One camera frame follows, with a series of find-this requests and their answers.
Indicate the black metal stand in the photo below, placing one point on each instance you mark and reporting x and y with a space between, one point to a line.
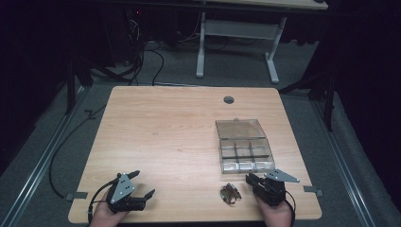
71 85
327 101

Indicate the person's left hand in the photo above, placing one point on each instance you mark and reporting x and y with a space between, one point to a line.
105 214

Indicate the clear plastic compartment box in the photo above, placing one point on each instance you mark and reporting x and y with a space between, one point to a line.
243 145

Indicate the white frame desk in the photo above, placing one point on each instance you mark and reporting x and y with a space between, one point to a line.
239 29

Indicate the grey table edge bracket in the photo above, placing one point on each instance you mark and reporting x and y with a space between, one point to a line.
75 195
313 190

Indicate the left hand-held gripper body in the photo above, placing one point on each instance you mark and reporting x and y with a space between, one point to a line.
123 189

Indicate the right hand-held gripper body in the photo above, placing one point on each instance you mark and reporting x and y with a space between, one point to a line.
273 186

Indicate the person's right hand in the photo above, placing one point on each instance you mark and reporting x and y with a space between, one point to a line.
275 215

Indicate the aluminium floor rail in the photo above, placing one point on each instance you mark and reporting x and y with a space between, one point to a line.
41 164
343 170

